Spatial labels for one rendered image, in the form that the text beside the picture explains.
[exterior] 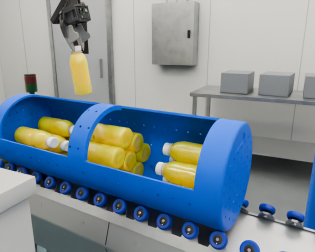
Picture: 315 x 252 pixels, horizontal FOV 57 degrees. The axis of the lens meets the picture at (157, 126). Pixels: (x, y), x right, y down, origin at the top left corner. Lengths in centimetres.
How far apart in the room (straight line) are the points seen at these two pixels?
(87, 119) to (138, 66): 371
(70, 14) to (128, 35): 350
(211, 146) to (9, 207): 44
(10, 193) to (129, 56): 409
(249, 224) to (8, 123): 92
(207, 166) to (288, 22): 344
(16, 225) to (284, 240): 65
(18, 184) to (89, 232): 39
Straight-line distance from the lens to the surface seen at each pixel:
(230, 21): 409
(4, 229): 69
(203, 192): 67
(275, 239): 87
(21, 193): 67
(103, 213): 94
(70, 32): 115
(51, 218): 110
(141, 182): 75
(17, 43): 617
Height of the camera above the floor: 142
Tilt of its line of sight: 16 degrees down
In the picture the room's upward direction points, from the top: straight up
